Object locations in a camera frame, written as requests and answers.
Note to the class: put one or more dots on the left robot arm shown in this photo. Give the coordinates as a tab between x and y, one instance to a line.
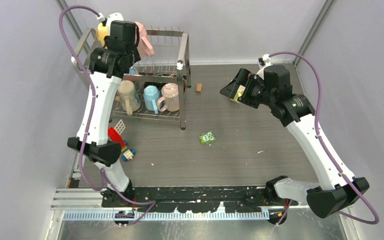
107	66

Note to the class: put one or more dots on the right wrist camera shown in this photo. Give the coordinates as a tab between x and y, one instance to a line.
264	61

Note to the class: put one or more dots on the beige patterned mug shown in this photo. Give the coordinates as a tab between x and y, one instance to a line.
128	96

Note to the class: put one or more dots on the steel two-tier dish rack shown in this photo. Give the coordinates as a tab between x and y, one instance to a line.
169	64

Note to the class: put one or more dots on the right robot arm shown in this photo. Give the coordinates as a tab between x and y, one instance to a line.
334	189

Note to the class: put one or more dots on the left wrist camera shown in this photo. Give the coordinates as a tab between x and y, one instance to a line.
107	20

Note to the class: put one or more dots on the pink faceted mug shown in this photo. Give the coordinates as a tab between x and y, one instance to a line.
144	47

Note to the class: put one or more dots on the light blue mug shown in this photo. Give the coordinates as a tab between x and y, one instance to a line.
151	95

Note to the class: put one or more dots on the green owl toy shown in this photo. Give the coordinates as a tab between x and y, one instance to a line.
207	137

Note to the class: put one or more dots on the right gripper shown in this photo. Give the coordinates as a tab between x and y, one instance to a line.
240	78

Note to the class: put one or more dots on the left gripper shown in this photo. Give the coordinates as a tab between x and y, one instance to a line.
138	57

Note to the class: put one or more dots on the small wooden block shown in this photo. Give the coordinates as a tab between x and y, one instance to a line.
198	89

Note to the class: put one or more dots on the lime green mug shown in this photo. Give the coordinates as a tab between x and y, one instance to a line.
236	94

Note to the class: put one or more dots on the white grid brick piece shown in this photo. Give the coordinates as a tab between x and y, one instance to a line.
120	127

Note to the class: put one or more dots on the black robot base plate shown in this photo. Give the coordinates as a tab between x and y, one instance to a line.
197	199

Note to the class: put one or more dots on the pale pink marbled mug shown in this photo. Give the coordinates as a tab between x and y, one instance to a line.
169	100

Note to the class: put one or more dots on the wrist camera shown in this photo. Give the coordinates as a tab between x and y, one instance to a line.
264	61
107	20

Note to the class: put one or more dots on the yellow cup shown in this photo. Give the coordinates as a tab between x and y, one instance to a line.
101	33

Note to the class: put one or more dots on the colourful brick toy car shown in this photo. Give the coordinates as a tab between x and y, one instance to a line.
127	154

